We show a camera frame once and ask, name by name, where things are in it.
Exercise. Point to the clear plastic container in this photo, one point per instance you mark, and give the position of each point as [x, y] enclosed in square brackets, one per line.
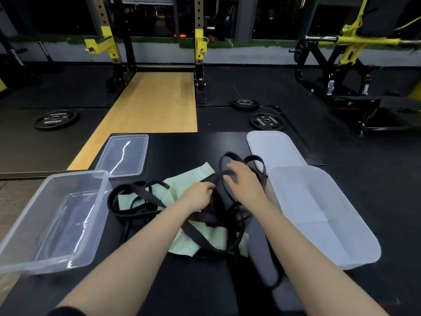
[49, 227]

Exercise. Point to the dark navy shirt sleeve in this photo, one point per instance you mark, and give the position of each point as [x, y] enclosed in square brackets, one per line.
[65, 312]

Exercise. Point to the yellow black exercise machine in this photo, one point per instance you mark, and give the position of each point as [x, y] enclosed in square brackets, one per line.
[352, 39]

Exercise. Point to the tangle of black resistance bands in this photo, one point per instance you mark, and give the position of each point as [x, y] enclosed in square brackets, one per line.
[197, 238]

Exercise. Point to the yellow black squat rack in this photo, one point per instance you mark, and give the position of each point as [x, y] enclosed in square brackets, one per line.
[199, 16]

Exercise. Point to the person's right hand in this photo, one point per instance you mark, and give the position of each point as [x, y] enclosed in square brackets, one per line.
[248, 189]

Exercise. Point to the person's right forearm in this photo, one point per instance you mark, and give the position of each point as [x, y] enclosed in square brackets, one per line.
[306, 259]

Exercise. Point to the black upright bar holder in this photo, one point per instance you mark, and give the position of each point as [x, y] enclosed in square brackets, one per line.
[46, 52]

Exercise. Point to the thin black resistance band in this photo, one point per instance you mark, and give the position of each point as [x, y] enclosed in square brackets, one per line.
[149, 195]

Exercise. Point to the black plyo platform red side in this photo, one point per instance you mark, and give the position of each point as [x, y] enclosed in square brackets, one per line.
[184, 283]

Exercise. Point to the wooden lifting platform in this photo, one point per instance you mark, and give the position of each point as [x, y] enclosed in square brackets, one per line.
[154, 101]

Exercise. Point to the person's left forearm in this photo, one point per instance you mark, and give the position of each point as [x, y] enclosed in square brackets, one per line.
[131, 259]

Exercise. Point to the white plastic bin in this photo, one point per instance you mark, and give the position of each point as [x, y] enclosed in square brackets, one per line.
[322, 220]

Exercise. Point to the white plastic lid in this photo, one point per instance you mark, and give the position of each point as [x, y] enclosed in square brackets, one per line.
[273, 148]

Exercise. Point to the clear plastic lid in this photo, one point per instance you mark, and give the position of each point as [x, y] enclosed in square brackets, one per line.
[125, 154]

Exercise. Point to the black weight plate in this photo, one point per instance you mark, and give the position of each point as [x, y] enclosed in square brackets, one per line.
[55, 120]
[266, 121]
[244, 105]

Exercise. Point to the yellow barrel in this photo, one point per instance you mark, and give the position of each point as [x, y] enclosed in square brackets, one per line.
[416, 92]

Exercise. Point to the person's left hand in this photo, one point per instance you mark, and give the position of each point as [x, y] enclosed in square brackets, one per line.
[197, 195]

